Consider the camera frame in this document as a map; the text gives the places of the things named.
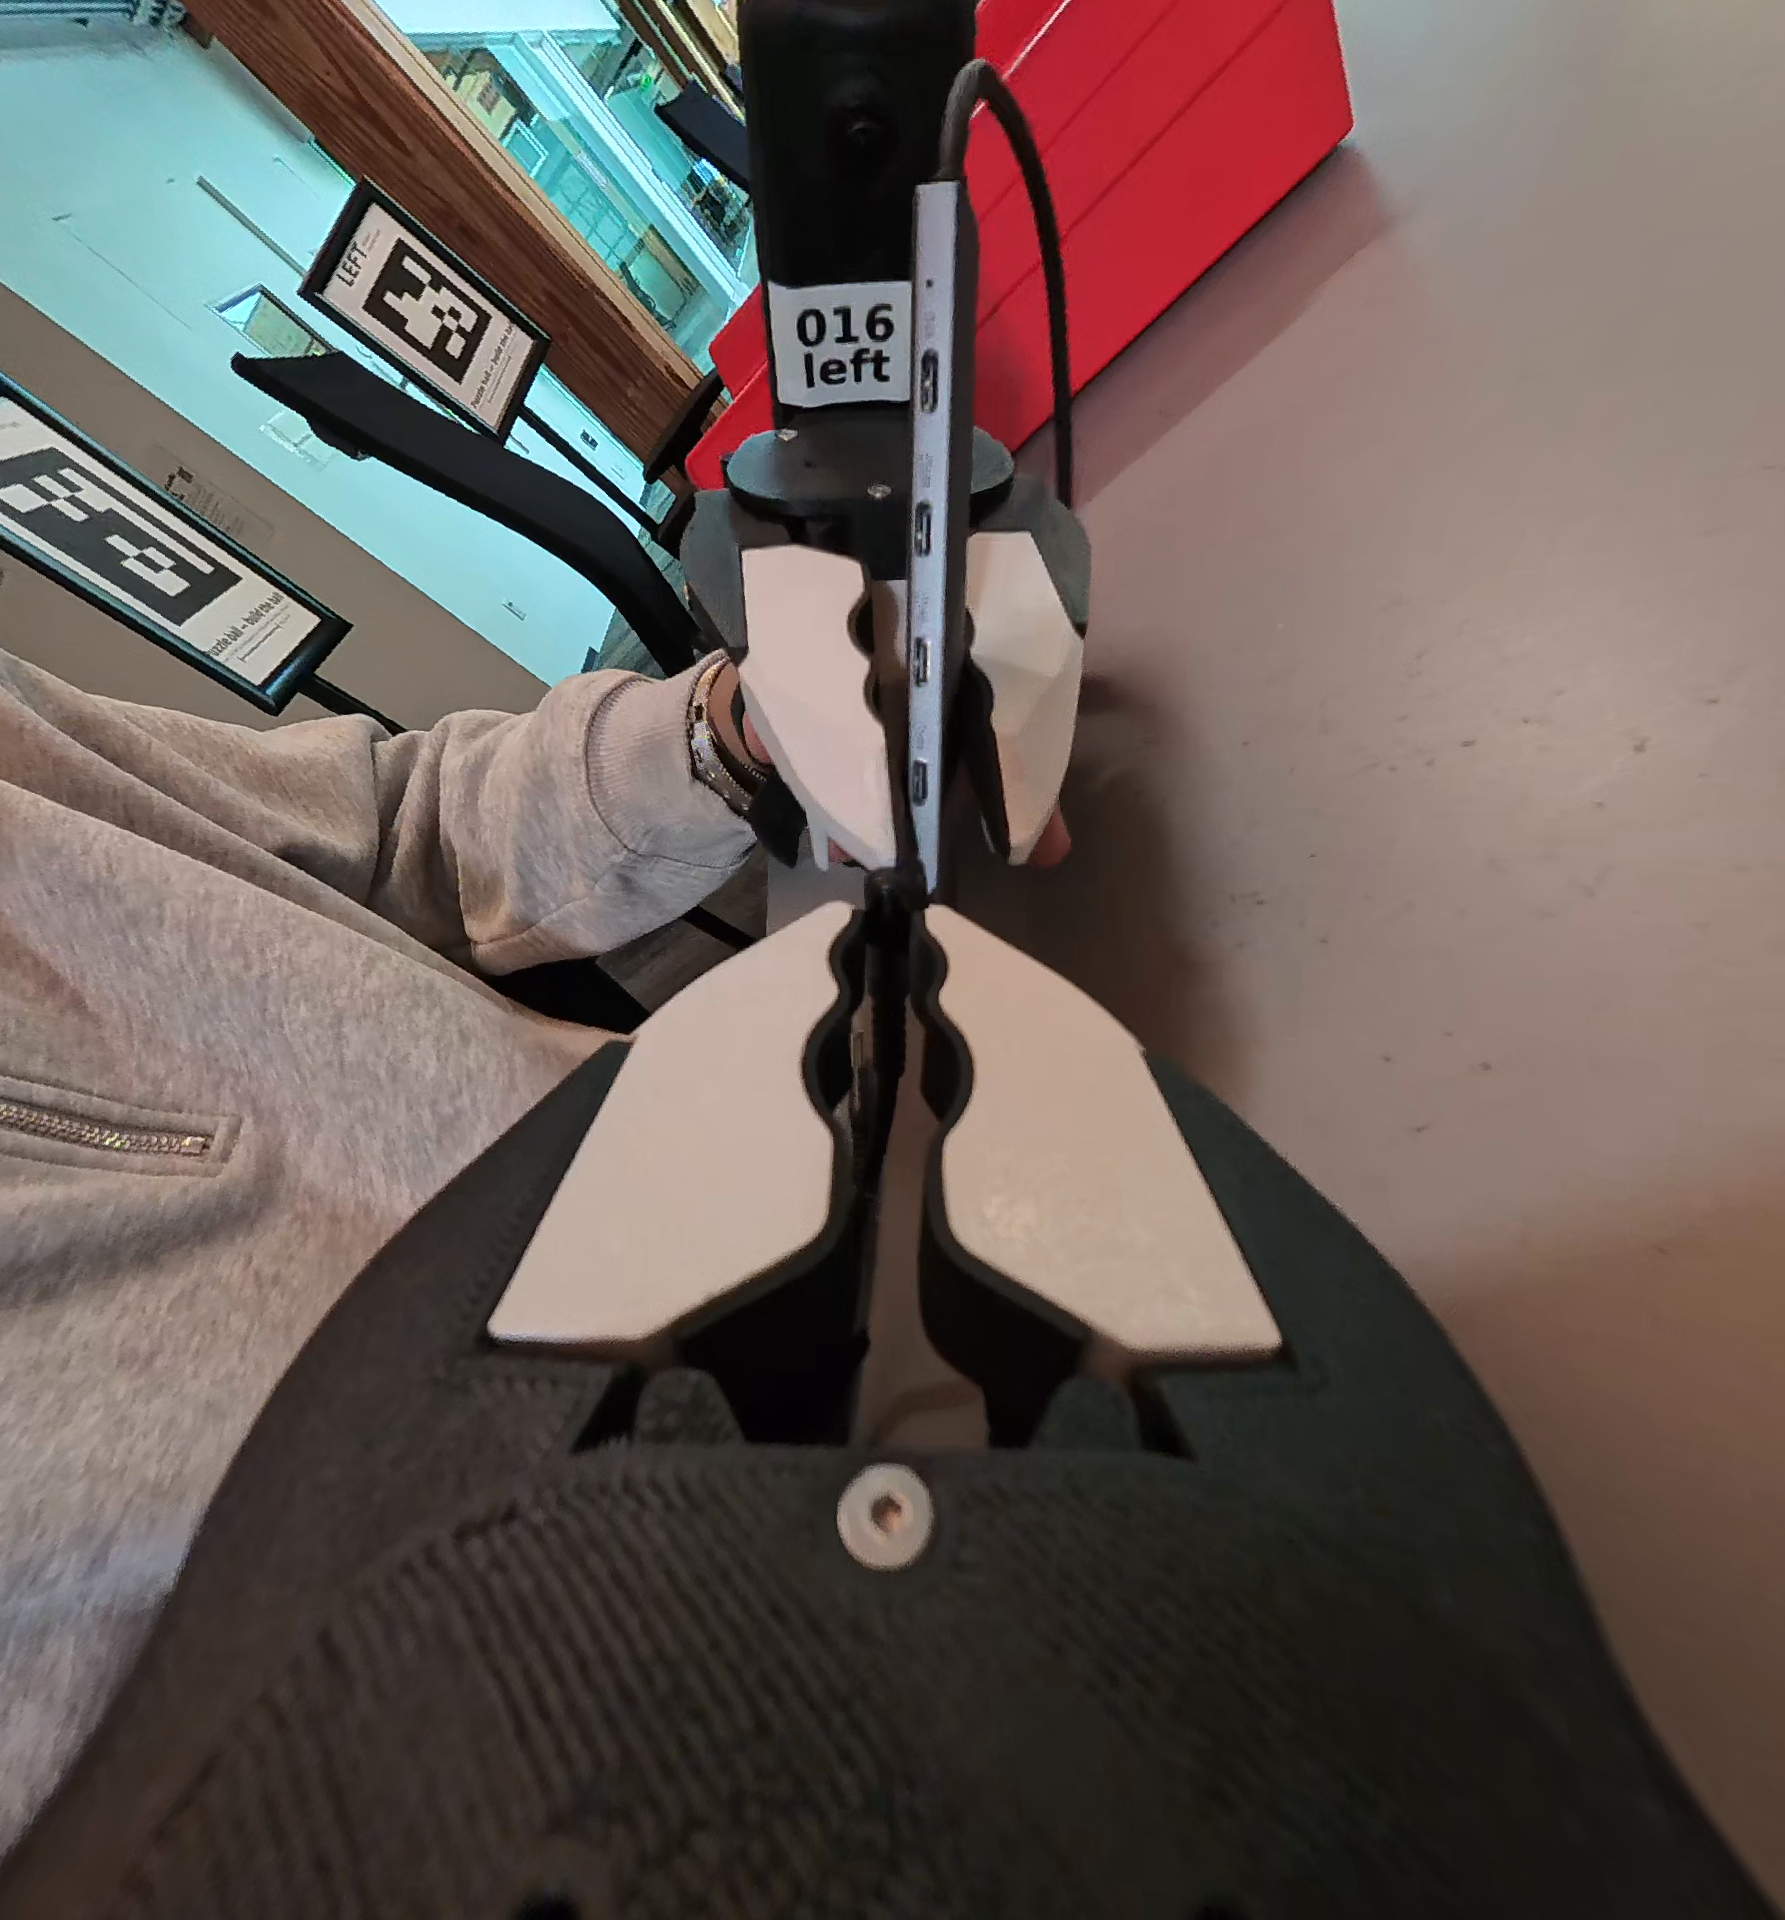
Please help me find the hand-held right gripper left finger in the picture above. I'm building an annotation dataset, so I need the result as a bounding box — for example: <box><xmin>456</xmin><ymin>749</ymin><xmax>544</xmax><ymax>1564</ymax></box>
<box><xmin>484</xmin><ymin>900</ymin><xmax>870</xmax><ymax>1366</ymax></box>

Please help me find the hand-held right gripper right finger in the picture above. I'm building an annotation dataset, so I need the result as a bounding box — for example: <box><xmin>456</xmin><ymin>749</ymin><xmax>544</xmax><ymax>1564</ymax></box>
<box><xmin>909</xmin><ymin>904</ymin><xmax>1286</xmax><ymax>1383</ymax></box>

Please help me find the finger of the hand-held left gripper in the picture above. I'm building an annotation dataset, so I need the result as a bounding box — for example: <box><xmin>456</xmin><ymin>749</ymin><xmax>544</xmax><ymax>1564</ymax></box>
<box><xmin>738</xmin><ymin>543</ymin><xmax>903</xmax><ymax>874</ymax></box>
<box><xmin>964</xmin><ymin>528</ymin><xmax>1088</xmax><ymax>864</ymax></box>

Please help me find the black braided USB cable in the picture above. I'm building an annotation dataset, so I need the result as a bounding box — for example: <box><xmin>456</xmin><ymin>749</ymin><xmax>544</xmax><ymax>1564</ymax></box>
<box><xmin>941</xmin><ymin>59</ymin><xmax>1077</xmax><ymax>513</ymax></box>

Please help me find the red storage bin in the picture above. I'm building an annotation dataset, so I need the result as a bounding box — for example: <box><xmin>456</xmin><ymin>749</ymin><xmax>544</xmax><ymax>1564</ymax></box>
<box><xmin>681</xmin><ymin>0</ymin><xmax>1356</xmax><ymax>498</ymax></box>

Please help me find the person's left forearm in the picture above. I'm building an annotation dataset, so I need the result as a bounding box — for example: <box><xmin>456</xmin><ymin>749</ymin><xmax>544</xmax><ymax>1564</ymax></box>
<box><xmin>366</xmin><ymin>666</ymin><xmax>759</xmax><ymax>978</ymax></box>

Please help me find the grey desk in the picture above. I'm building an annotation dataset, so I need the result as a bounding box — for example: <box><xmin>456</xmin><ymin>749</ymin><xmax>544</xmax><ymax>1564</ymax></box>
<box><xmin>635</xmin><ymin>0</ymin><xmax>1785</xmax><ymax>1920</ymax></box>

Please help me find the black office chair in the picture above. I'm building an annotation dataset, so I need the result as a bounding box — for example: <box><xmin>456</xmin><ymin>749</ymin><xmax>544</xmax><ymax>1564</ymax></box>
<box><xmin>229</xmin><ymin>349</ymin><xmax>706</xmax><ymax>677</ymax></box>

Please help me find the wooden beam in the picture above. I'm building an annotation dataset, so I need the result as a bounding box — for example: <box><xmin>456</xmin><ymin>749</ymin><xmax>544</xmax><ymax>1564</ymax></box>
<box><xmin>178</xmin><ymin>0</ymin><xmax>706</xmax><ymax>437</ymax></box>

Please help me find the framed black-white marker sign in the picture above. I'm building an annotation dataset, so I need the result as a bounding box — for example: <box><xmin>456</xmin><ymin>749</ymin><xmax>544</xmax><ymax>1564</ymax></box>
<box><xmin>0</xmin><ymin>362</ymin><xmax>354</xmax><ymax>715</ymax></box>
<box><xmin>298</xmin><ymin>180</ymin><xmax>552</xmax><ymax>441</ymax></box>

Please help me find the beaded bracelet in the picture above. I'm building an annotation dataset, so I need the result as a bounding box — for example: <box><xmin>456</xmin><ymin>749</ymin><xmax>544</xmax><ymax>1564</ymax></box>
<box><xmin>681</xmin><ymin>653</ymin><xmax>770</xmax><ymax>820</ymax></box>

